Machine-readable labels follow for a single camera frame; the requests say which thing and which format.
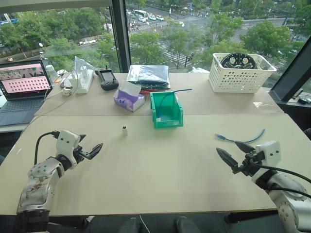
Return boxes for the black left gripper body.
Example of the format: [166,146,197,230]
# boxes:
[71,145,92,163]

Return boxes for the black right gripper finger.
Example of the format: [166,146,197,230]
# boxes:
[216,147,241,171]
[234,141,256,154]

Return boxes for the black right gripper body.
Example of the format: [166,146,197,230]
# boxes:
[232,150,265,178]

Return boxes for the clear plastic film piece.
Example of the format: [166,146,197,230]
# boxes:
[252,100,280,112]

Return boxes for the white power strip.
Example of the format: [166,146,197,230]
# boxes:
[72,69,95,95]

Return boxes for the purple tissue pack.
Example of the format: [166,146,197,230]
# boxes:
[113,83,146,112]

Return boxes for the black handheld remote controller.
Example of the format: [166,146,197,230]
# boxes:
[95,67,120,91]

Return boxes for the white perforated plastic basket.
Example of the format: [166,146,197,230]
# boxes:
[208,52,277,94]

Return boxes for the clear plastic water bottle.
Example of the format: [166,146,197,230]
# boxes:
[45,65,61,85]

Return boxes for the green plastic bin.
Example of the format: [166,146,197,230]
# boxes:
[149,91,184,129]

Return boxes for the clear plastic bag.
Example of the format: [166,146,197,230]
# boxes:
[73,55,94,73]

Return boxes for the open laptop computer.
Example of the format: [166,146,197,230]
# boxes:
[0,59,53,127]

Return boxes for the black round circuit board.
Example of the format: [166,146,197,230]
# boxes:
[220,51,257,69]

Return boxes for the dark blue bagged cloth stack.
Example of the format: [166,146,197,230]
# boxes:
[126,64,171,91]

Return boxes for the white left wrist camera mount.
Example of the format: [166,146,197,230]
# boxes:
[55,130,81,168]

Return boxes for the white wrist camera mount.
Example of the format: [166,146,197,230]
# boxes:
[255,140,281,168]
[55,130,81,168]

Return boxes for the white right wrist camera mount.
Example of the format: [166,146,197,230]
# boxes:
[255,140,281,168]

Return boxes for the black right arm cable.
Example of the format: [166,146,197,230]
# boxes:
[249,161,311,198]

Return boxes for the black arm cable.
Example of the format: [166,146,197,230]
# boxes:
[249,161,311,198]
[34,131,60,166]

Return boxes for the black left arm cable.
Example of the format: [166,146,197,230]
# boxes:
[34,131,60,166]

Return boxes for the thin white charging cable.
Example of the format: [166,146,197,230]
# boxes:
[44,68,82,115]

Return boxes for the blue cable in green bin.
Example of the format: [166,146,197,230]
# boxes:
[156,88,193,122]

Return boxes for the black slanted window frame beam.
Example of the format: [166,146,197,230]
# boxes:
[269,35,311,103]

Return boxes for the black window frame pillar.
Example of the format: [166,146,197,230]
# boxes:
[109,0,132,73]

